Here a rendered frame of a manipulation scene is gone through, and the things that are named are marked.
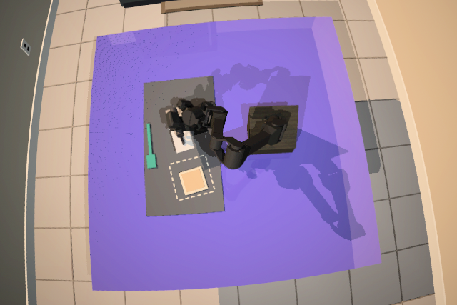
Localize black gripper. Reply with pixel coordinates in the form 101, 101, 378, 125
165, 111, 205, 131

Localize peach square tile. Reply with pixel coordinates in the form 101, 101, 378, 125
179, 167, 207, 195

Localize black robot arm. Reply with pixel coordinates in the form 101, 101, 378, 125
176, 100, 288, 169

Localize green trowel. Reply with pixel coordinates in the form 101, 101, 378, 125
146, 123, 156, 169

